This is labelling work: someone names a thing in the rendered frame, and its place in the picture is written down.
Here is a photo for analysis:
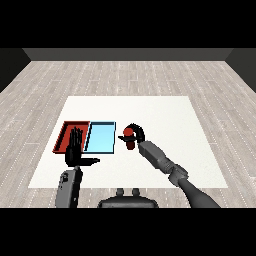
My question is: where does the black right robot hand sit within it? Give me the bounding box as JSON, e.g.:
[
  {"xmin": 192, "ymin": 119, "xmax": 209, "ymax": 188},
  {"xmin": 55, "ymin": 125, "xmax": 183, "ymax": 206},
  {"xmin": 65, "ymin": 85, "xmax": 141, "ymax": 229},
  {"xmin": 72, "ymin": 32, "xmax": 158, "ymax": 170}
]
[{"xmin": 117, "ymin": 123, "xmax": 148, "ymax": 144}]

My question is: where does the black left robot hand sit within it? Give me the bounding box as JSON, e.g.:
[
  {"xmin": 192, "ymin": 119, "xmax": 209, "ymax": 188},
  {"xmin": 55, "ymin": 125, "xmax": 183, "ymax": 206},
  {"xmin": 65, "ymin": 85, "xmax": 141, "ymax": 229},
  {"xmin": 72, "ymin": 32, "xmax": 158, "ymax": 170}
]
[{"xmin": 64, "ymin": 126, "xmax": 101, "ymax": 168}]

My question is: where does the small red can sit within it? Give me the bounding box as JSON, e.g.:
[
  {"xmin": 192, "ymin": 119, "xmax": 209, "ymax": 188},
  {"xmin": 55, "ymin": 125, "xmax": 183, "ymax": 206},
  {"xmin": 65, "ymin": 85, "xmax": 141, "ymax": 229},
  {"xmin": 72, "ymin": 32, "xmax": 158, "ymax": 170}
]
[{"xmin": 122, "ymin": 127, "xmax": 136, "ymax": 151}]

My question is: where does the red shallow open box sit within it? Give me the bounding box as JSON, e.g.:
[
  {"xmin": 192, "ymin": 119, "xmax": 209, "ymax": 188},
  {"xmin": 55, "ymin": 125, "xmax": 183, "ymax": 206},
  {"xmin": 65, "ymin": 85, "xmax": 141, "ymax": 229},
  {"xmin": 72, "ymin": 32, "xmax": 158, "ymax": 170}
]
[{"xmin": 52, "ymin": 120, "xmax": 92, "ymax": 154}]

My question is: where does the light blue shallow open box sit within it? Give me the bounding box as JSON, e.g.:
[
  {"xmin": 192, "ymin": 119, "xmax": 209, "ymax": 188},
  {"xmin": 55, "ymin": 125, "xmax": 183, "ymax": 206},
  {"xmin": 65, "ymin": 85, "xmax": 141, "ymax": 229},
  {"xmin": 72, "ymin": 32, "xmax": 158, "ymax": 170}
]
[{"xmin": 83, "ymin": 121, "xmax": 117, "ymax": 155}]

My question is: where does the dark grey robot body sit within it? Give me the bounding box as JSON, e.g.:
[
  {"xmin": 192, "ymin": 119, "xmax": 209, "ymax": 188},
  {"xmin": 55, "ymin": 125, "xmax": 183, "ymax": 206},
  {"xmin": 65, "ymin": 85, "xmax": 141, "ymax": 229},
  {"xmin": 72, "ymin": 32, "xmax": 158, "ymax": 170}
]
[{"xmin": 97, "ymin": 188, "xmax": 160, "ymax": 209}]

